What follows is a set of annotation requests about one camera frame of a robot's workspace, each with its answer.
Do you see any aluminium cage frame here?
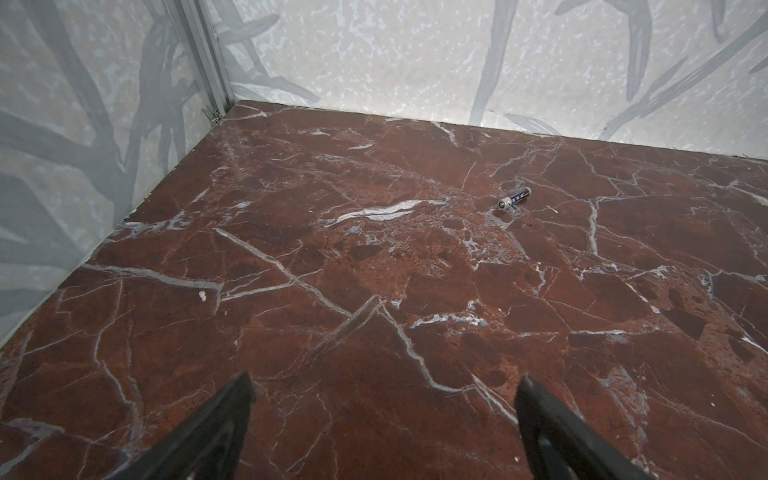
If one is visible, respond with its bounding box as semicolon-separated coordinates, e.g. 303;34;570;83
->
165;0;237;125

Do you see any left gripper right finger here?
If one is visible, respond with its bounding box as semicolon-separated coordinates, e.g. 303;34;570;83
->
514;375;651;480

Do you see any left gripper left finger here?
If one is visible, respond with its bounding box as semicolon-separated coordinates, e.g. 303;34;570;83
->
111;372;256;479

